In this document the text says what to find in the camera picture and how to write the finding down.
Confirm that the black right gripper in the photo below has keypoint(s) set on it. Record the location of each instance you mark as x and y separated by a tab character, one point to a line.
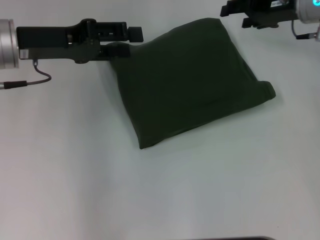
272	11

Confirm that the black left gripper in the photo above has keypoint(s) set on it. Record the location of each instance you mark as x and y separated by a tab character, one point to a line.
55	42

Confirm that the dark green FREE! t-shirt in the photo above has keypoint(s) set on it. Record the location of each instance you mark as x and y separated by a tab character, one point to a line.
187	82

